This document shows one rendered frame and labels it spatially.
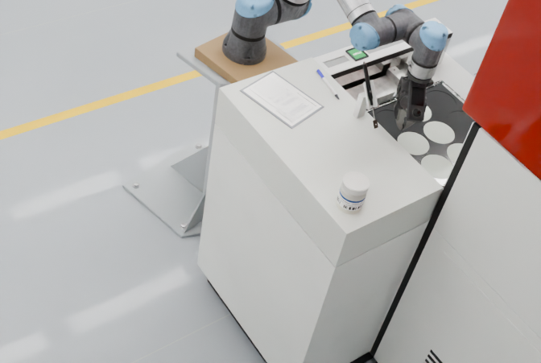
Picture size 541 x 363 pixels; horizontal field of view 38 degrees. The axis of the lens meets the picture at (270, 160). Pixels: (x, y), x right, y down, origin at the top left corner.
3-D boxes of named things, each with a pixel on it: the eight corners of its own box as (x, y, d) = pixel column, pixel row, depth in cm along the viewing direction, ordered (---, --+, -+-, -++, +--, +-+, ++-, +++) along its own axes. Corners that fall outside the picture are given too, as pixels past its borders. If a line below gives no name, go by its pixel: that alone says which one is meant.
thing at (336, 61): (441, 63, 282) (453, 31, 272) (320, 108, 255) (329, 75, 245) (424, 47, 286) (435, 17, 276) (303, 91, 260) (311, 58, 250)
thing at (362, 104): (373, 123, 232) (384, 89, 223) (363, 126, 230) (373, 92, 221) (360, 110, 235) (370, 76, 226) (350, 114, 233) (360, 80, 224)
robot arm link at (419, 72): (439, 70, 215) (410, 66, 214) (435, 83, 218) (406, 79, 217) (436, 53, 220) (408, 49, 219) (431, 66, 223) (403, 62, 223)
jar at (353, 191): (366, 208, 208) (375, 185, 201) (346, 218, 205) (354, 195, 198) (350, 191, 212) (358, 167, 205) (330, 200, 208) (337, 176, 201)
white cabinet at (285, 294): (480, 294, 316) (563, 154, 257) (287, 408, 270) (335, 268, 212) (380, 188, 349) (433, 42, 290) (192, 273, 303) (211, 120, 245)
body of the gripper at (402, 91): (419, 94, 232) (431, 63, 224) (423, 113, 226) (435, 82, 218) (394, 91, 232) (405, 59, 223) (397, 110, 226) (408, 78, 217)
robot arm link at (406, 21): (377, 6, 215) (404, 29, 209) (406, -2, 220) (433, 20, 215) (369, 30, 220) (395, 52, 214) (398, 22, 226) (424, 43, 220)
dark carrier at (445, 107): (515, 151, 243) (516, 150, 243) (435, 189, 227) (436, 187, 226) (440, 84, 261) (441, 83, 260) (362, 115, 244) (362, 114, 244)
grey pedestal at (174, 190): (122, 187, 328) (123, 28, 269) (198, 140, 353) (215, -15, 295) (207, 261, 308) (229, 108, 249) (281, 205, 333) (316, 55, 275)
